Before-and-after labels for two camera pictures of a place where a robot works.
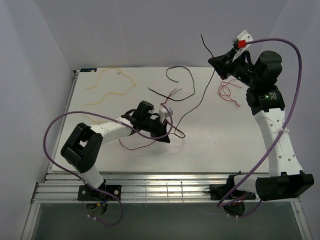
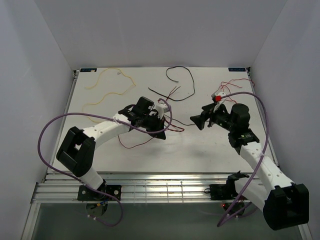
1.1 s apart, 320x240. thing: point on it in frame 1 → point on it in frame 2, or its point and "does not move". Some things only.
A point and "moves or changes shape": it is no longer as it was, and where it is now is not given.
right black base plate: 218,191 does not move
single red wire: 224,91 does not move
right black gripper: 221,64 → 199,120
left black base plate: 85,192 does not move
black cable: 176,81 does not move
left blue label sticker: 88,69 does not move
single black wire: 205,92 → 177,120
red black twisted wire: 173,92 moves or changes shape
